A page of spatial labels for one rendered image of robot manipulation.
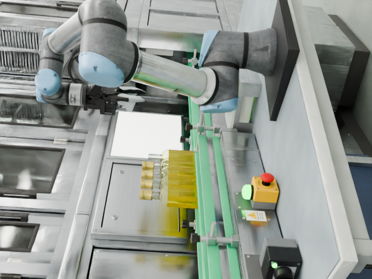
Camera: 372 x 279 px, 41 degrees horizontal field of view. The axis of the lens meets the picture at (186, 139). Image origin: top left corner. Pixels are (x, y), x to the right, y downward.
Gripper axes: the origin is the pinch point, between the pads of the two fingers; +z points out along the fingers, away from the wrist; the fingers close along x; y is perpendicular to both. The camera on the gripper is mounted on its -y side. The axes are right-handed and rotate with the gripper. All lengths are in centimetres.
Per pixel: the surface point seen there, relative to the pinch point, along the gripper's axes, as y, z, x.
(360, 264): -2, 51, 78
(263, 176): 5, 38, 38
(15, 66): 36, -70, -92
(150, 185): 29.0, 5.3, 12.9
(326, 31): 7, 98, -111
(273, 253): 6, 36, 67
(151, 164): 28.4, 5.2, 0.7
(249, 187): 9, 34, 37
